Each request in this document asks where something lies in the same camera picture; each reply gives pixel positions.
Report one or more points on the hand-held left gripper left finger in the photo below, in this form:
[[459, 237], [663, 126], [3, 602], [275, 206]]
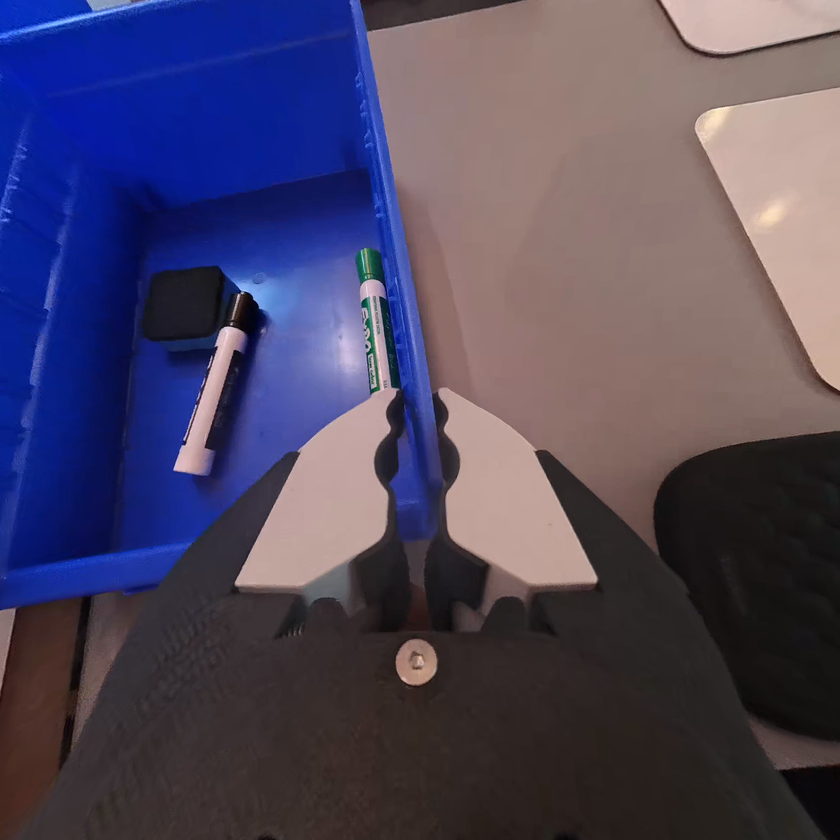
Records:
[[315, 512]]

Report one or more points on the blue plastic storage bin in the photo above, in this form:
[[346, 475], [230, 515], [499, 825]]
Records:
[[197, 131]]

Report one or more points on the black dry erase marker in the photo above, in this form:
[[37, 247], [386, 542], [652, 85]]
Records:
[[216, 394]]

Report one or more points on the blue whiteboard eraser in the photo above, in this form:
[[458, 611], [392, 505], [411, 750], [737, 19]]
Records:
[[184, 302]]

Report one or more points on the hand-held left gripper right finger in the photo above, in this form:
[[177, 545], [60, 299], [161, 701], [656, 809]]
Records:
[[518, 518]]

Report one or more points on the white metal desk stand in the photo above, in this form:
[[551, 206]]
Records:
[[754, 19]]

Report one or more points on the white whiteboard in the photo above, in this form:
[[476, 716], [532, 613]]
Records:
[[787, 229]]

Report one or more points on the black textured cushion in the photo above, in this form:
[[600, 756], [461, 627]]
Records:
[[754, 590]]

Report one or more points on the green dry erase marker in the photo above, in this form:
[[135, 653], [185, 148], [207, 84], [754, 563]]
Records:
[[377, 328]]

